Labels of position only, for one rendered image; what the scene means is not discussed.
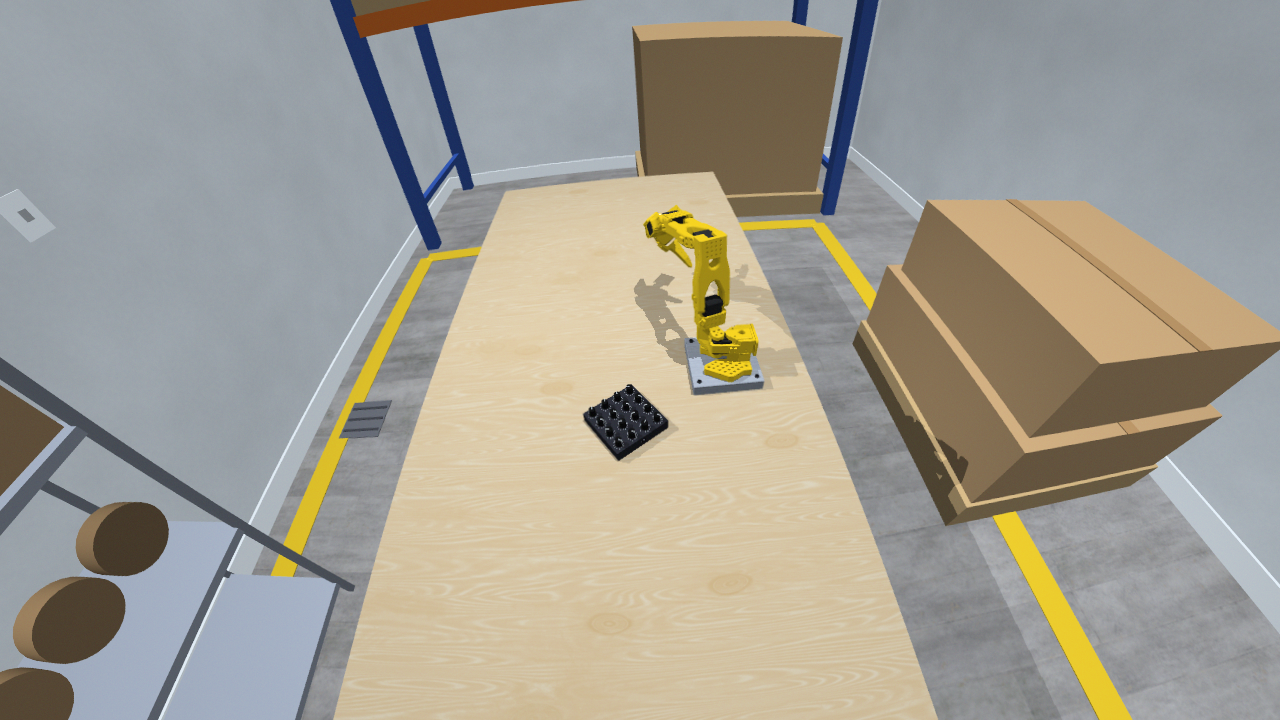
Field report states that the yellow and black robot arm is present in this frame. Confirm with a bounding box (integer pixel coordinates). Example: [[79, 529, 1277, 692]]
[[645, 210, 756, 382]]

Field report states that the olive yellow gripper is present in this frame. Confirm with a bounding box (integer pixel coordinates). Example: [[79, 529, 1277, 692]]
[[643, 205, 692, 268]]

